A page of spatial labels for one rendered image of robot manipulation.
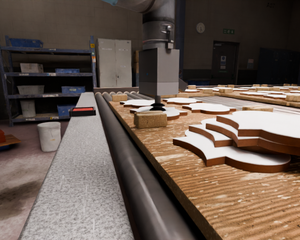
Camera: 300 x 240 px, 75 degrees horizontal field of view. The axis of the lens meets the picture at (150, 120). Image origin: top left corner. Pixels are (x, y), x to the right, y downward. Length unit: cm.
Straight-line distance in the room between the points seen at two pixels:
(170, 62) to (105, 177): 31
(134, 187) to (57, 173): 10
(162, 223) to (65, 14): 556
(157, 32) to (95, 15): 522
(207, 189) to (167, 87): 31
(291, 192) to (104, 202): 17
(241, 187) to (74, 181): 17
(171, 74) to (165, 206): 33
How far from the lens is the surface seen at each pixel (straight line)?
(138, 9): 46
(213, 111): 52
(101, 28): 561
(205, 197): 18
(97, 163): 28
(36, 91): 491
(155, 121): 37
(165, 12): 48
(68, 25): 559
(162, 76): 45
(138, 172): 24
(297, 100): 91
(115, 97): 76
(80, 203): 21
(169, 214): 18
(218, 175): 21
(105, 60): 496
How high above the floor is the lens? 103
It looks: 13 degrees down
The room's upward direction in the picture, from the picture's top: straight up
